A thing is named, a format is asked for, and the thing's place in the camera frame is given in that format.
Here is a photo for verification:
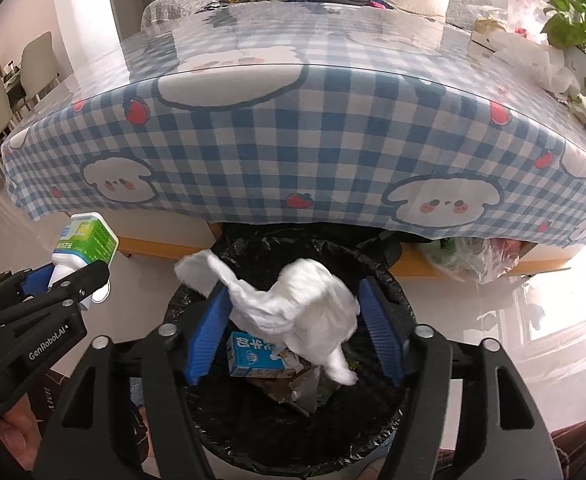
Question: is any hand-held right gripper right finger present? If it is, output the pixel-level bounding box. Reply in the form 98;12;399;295
358;276;565;480

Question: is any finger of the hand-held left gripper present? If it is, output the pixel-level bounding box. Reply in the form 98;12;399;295
0;260;111;328
0;264;56;313

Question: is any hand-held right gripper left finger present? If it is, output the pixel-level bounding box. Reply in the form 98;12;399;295
32;281;232;480

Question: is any green white drink carton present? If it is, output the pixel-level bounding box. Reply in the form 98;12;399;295
52;212;120;303

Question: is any blue milk carton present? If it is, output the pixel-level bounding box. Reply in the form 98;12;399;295
227;331;299;378

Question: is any white tissue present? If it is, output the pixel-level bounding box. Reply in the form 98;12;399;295
174;250;361;387

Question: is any black trash bin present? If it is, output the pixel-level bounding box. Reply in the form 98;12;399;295
165;225;419;473

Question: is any person's left hand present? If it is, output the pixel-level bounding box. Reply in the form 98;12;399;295
0;400;41;466

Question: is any clear bag with green contents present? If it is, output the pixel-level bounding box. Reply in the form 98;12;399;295
418;235;524;286

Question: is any blue checked tablecloth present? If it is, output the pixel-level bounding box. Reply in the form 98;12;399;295
0;0;586;253

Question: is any person's plaid clothing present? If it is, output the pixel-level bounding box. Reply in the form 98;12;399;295
550;417;586;480

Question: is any grey door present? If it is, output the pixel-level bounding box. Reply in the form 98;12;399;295
105;0;166;41

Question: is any gold box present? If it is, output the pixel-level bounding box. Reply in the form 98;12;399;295
470;17;504;51

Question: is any dark garment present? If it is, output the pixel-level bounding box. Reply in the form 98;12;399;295
313;0;384;8

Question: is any clear plastic bag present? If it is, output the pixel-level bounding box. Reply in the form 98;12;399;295
468;0;554;43

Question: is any green potted plant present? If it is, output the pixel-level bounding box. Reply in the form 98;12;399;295
540;0;586;98

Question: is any wooden table frame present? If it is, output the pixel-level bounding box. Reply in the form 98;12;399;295
115;222;574;281

